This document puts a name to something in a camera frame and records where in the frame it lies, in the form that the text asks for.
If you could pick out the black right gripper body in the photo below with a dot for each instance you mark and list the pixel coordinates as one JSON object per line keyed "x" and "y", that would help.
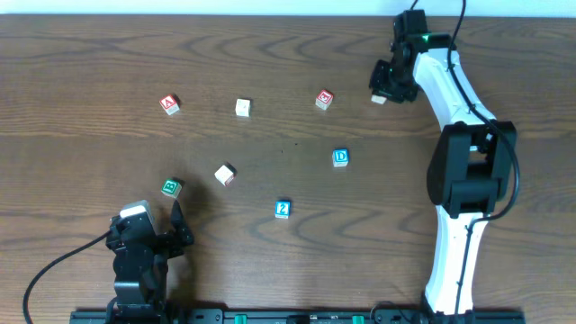
{"x": 383, "y": 84}

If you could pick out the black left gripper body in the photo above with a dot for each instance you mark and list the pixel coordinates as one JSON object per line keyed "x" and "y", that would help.
{"x": 164, "y": 239}

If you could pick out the red letter I block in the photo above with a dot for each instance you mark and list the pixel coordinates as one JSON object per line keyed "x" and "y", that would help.
{"x": 378, "y": 99}

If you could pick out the blue number 2 block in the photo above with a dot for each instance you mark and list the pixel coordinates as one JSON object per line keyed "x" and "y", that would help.
{"x": 282, "y": 209}

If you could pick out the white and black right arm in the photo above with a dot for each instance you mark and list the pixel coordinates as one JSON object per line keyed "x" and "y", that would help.
{"x": 473, "y": 176}

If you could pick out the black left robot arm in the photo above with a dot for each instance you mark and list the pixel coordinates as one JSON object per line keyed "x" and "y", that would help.
{"x": 140, "y": 264}

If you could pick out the green letter B block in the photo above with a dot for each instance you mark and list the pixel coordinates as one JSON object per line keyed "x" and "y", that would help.
{"x": 172, "y": 187}

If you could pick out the white block with red side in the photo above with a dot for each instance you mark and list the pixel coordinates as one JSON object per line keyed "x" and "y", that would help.
{"x": 225, "y": 174}

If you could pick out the red letter block tilted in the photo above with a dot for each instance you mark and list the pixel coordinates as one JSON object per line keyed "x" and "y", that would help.
{"x": 324, "y": 99}

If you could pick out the blue letter D block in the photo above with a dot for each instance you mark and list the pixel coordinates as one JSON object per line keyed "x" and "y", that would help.
{"x": 340, "y": 157}

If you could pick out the red letter A block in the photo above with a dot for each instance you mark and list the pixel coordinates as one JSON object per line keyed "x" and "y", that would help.
{"x": 170, "y": 104}

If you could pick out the plain white wooden block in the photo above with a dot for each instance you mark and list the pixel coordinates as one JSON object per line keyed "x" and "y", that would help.
{"x": 243, "y": 107}

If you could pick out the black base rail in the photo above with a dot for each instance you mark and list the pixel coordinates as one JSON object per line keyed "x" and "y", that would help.
{"x": 297, "y": 317}

